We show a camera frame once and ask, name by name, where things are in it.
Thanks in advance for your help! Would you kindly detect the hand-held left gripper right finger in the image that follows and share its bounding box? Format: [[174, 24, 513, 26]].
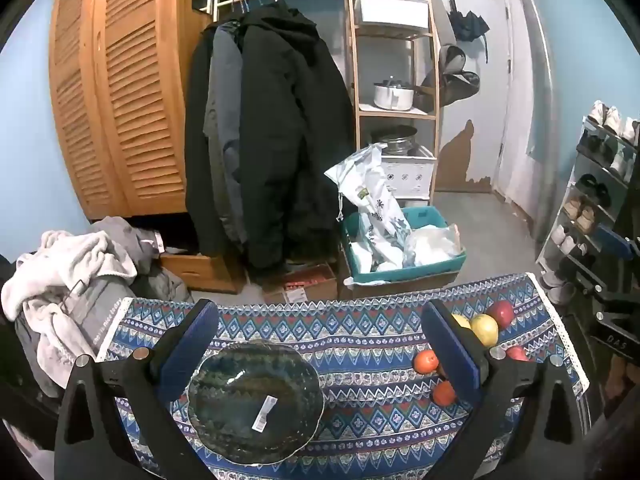
[[421, 301, 588, 480]]

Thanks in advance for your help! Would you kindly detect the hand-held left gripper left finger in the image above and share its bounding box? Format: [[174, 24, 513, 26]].
[[54, 299, 221, 480]]

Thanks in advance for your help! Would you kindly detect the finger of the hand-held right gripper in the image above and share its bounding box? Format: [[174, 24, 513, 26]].
[[596, 224, 640, 287]]

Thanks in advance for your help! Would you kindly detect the orange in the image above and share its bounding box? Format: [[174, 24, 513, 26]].
[[431, 381, 458, 407]]

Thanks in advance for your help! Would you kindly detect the dark red apple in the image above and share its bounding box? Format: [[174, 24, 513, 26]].
[[487, 301, 516, 330]]

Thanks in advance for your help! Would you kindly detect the dark green glass plate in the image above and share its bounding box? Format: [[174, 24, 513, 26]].
[[187, 339, 326, 465]]

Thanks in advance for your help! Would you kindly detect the shoe rack with shoes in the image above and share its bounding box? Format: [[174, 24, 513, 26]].
[[542, 100, 640, 306]]

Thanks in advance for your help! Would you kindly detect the wooden drawer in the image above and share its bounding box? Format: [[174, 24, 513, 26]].
[[159, 252, 241, 295]]

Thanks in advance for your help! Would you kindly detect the large cardboard box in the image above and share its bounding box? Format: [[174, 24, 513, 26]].
[[337, 240, 461, 301]]

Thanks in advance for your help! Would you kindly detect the teal plastic bin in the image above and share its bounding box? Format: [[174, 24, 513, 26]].
[[342, 206, 467, 283]]

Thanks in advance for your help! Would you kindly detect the blue patterned tablecloth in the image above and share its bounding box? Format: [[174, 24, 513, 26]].
[[95, 271, 591, 480]]

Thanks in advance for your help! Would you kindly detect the clear plastic bag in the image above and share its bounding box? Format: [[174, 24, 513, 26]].
[[402, 224, 463, 267]]

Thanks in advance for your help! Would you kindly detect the grey printed cloth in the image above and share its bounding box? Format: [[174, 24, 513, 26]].
[[15, 280, 136, 396]]

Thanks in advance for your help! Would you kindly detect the cardboard box with red label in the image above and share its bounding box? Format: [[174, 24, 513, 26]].
[[262, 262, 338, 305]]

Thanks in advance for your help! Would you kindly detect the grey vertical pipe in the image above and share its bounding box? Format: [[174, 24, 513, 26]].
[[510, 0, 557, 241]]

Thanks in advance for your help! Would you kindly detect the white fleece blanket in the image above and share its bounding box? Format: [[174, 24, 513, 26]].
[[0, 230, 138, 376]]

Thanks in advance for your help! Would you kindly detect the white printed plastic bag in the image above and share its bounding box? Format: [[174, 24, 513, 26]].
[[324, 143, 413, 271]]

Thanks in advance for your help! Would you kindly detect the white patterned box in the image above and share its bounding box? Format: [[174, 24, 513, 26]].
[[380, 146, 436, 201]]

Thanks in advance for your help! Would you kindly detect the steel pot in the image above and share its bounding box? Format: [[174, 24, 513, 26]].
[[370, 126, 418, 156]]

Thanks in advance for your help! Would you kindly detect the black hooded coat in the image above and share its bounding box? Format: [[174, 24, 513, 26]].
[[235, 0, 356, 268]]

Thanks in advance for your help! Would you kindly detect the dark hanging bag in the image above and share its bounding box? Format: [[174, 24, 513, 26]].
[[420, 45, 481, 113]]

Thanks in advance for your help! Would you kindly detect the grey jacket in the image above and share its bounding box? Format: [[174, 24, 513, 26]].
[[202, 22, 251, 246]]

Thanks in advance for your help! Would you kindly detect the wooden louvered wardrobe door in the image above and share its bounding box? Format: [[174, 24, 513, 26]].
[[48, 0, 216, 221]]

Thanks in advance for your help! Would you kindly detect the white pot with lid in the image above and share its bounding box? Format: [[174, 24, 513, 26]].
[[372, 77, 416, 111]]

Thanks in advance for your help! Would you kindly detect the black umbrella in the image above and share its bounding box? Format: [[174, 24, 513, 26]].
[[447, 0, 490, 43]]

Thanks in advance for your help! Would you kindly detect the wooden shelf rack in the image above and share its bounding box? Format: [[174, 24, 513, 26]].
[[344, 0, 441, 201]]

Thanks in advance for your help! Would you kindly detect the white storage bin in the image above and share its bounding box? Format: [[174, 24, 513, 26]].
[[354, 0, 431, 31]]

